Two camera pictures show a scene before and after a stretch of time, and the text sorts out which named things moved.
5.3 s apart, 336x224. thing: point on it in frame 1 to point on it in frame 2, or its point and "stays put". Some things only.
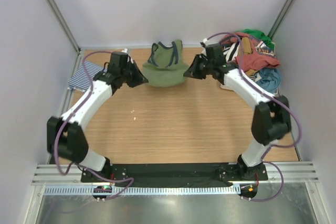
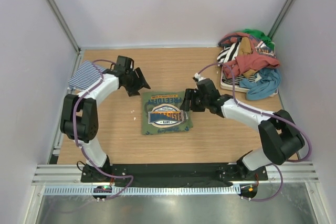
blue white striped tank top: x=82 y=78 stays put
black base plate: x=176 y=174 stays put
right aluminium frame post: x=286 y=5 stays put
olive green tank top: x=166 y=66 to x=161 y=113
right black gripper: x=192 y=71 to x=185 y=106
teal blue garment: x=271 y=78 stays put
